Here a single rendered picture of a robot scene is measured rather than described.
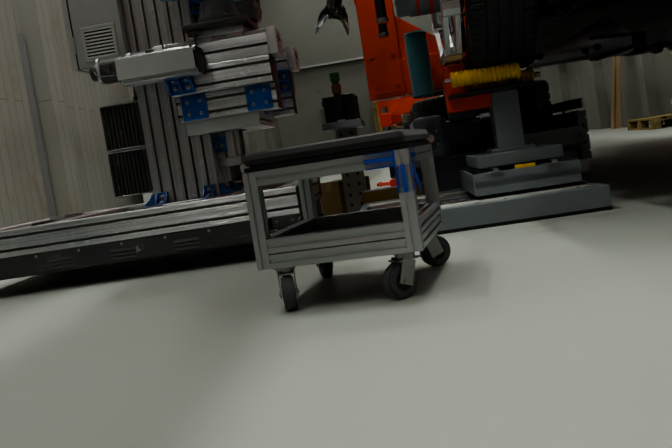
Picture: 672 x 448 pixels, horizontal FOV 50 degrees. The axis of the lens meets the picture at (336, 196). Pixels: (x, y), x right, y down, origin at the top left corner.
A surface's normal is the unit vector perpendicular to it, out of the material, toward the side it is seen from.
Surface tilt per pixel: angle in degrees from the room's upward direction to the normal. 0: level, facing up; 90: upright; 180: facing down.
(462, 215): 90
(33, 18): 90
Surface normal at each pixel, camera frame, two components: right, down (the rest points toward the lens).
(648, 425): -0.15, -0.99
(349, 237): -0.25, 0.09
